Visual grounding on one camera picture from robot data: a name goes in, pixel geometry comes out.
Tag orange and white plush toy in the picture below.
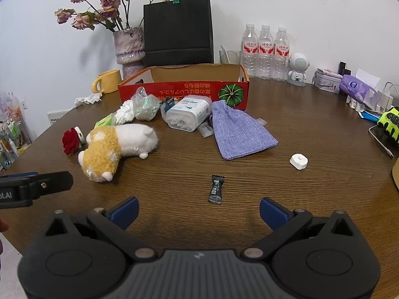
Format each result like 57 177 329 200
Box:
77 123 159 184

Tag red cardboard box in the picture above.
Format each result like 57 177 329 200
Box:
118 64 251 113

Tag purple tissue pack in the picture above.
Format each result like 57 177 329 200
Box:
339 69 381 106

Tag clear plastic bag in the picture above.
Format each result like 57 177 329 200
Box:
131 86 161 121

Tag yellow mug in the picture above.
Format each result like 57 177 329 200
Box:
91 69 123 94

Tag red artificial rose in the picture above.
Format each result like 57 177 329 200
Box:
62 127 80 156

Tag black candy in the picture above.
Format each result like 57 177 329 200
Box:
207 175 225 205

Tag white tissue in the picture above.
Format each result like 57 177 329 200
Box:
74 92 103 108
115 100 136 124

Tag purple drawstring pouch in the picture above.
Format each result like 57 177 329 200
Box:
209 100 279 161

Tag small white plastic pieces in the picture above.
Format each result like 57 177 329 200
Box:
346 96 365 112

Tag green and black glove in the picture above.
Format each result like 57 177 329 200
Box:
377 106 399 147

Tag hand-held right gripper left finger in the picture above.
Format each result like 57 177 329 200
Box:
44 197 158 260

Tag person's left hand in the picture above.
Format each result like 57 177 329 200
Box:
0 219 9 256

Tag patterned tin box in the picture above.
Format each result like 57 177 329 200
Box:
312 72 342 93

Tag pink textured vase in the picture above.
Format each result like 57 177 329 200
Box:
113 27 145 80

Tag rack of colourful packets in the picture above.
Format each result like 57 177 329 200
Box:
0 92 32 172

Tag grey glass cup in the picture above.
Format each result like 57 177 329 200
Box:
219 50 242 65

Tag small white round gadget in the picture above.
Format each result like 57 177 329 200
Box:
75 126 87 150

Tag small clear wrapper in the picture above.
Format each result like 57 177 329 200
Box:
199 121 214 138

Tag white robot speaker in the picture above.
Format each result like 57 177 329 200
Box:
287 52 310 86

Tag white power adapter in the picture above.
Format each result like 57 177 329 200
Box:
377 90 394 111

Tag clear water bottle red label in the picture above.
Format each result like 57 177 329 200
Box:
258 24 275 80
274 27 291 82
241 23 259 78

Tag green tissue pack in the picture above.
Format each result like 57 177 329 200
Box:
94 114 117 129

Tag pink flat case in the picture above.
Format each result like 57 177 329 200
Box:
316 68 343 80

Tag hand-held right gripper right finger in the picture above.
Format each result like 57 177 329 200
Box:
241 197 354 260

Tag blue tube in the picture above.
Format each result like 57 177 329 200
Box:
358 110 381 122

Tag clear plastic swab container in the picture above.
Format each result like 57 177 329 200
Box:
166 94 212 132

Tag black paper bag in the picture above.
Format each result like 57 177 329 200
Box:
143 0 214 67

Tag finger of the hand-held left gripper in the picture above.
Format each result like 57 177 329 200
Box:
0 171 40 180
17 171 74 200

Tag small white plastic cap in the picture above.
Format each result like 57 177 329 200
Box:
289 153 309 171

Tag dark blue small packet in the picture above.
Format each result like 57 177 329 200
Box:
160 96 175 122

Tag dried pink roses bouquet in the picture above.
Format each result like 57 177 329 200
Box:
54 0 139 33

